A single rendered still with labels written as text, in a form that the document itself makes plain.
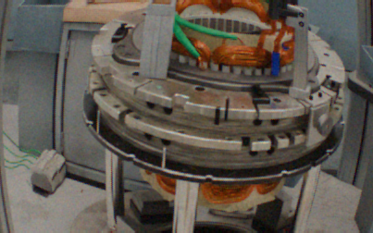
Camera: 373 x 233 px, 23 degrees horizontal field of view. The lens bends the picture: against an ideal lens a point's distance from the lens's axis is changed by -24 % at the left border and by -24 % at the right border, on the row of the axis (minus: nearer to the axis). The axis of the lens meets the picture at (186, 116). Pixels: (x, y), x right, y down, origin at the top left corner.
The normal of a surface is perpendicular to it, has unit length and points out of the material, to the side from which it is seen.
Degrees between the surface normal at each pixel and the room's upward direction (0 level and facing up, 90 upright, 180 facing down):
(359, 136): 90
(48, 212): 0
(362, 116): 90
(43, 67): 90
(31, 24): 90
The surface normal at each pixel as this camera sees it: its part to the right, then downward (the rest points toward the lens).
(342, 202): 0.07, -0.89
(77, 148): -0.26, 0.41
